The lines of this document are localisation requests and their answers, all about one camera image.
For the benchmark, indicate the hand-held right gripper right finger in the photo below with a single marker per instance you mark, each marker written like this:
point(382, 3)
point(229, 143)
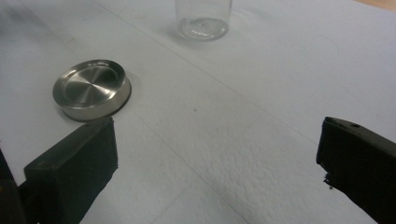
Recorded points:
point(361, 168)

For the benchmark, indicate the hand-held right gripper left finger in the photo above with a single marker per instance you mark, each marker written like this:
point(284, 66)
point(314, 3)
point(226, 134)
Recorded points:
point(74, 174)

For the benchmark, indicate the clear glass jar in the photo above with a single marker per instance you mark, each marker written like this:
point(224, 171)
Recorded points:
point(203, 21)

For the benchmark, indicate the round steel jar lid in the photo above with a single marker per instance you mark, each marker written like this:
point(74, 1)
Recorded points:
point(91, 90)

